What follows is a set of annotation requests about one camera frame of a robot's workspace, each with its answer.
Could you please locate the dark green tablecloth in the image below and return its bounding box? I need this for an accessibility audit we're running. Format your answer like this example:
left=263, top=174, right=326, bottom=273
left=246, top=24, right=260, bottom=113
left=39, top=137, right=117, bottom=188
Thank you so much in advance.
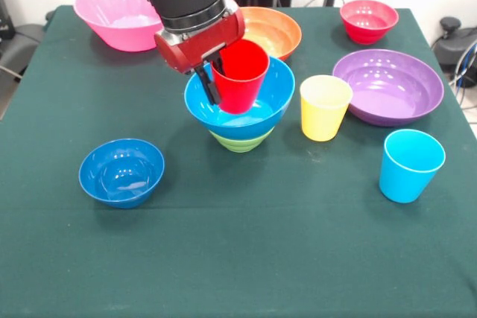
left=0, top=4, right=477, bottom=318

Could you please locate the red cup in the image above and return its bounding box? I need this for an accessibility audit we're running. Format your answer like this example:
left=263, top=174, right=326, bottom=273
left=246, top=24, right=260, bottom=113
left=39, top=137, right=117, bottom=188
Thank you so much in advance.
left=210, top=39, right=271, bottom=115

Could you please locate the small crimson bowl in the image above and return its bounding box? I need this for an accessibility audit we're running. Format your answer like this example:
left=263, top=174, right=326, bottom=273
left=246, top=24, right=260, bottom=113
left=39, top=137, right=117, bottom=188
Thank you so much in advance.
left=339, top=0, right=399, bottom=45

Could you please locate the green bowl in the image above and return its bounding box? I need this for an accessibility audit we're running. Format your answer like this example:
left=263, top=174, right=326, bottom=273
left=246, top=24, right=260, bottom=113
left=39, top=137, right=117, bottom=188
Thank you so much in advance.
left=208, top=126, right=276, bottom=153

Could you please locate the orange bowl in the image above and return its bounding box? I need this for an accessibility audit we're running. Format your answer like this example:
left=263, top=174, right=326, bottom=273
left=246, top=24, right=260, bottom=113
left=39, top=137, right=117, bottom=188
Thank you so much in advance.
left=240, top=6, right=303, bottom=62

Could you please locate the large light blue bowl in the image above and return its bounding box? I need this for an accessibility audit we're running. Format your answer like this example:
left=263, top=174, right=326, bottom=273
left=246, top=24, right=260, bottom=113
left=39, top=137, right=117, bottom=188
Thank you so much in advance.
left=183, top=55, right=296, bottom=140

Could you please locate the large pink bowl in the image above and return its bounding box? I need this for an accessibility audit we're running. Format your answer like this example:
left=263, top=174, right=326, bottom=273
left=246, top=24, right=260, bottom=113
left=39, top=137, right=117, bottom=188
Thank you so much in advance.
left=73, top=0, right=165, bottom=53

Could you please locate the light blue cup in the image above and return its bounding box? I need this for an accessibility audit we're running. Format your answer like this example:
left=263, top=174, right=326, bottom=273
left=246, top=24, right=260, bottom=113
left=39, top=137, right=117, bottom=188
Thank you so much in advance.
left=379, top=129, right=446, bottom=204

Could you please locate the purple bowl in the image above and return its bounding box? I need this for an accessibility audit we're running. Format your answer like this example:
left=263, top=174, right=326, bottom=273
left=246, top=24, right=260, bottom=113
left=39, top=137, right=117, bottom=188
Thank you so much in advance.
left=332, top=48, right=445, bottom=127

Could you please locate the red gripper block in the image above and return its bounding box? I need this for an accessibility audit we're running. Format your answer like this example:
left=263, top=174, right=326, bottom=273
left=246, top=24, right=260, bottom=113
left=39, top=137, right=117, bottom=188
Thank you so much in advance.
left=154, top=0, right=246, bottom=106

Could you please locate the small dark blue bowl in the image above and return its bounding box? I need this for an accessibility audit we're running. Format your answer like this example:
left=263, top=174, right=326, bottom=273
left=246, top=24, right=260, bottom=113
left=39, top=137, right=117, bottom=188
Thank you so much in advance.
left=78, top=138, right=165, bottom=209

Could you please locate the yellow cup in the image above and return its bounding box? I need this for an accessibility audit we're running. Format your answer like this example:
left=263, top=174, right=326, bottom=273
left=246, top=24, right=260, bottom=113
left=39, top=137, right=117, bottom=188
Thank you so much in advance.
left=300, top=74, right=354, bottom=142

